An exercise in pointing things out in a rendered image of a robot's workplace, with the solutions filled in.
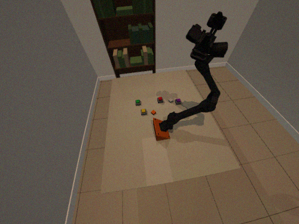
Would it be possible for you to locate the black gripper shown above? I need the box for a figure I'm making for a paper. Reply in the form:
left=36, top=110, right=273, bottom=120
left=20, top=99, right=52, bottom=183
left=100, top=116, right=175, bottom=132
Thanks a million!
left=190, top=11, right=227, bottom=62

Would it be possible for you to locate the red button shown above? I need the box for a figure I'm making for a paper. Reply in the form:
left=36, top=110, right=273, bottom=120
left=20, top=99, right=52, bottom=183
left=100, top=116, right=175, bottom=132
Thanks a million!
left=157, top=97, right=163, bottom=103

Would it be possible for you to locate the yellow button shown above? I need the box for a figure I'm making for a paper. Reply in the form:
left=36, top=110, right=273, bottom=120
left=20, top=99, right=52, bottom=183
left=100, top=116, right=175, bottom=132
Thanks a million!
left=141, top=109, right=147, bottom=115

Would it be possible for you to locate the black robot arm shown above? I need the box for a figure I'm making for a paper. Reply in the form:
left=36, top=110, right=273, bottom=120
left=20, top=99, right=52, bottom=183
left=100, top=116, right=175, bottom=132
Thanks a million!
left=159, top=24, right=228, bottom=132

